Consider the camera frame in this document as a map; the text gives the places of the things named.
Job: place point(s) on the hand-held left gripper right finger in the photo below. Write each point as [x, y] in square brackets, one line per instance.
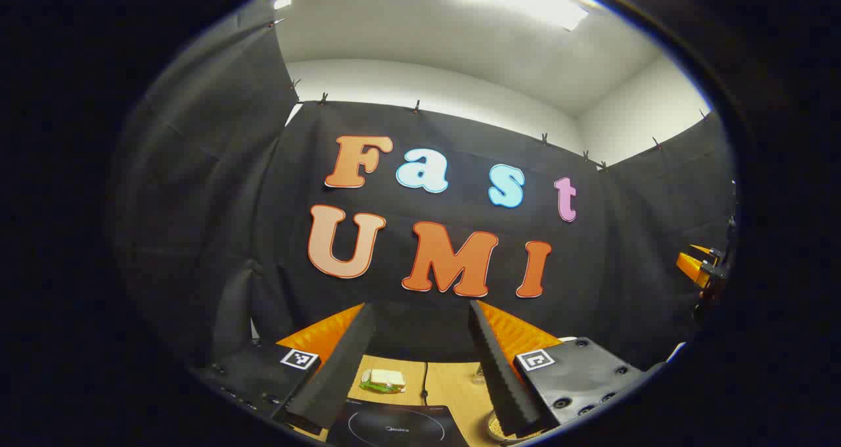
[506, 381]

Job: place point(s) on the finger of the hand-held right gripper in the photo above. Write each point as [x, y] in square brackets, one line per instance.
[695, 268]
[703, 250]

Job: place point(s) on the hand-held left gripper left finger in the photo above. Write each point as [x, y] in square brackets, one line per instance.
[335, 375]

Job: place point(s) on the black induction cooktop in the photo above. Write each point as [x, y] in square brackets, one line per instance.
[394, 427]

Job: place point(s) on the sandwich with lettuce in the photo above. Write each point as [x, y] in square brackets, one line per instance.
[383, 380]

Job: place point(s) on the black backdrop cloth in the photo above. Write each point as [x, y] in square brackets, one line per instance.
[407, 315]

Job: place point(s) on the row of small cloth clips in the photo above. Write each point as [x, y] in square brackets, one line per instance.
[416, 108]

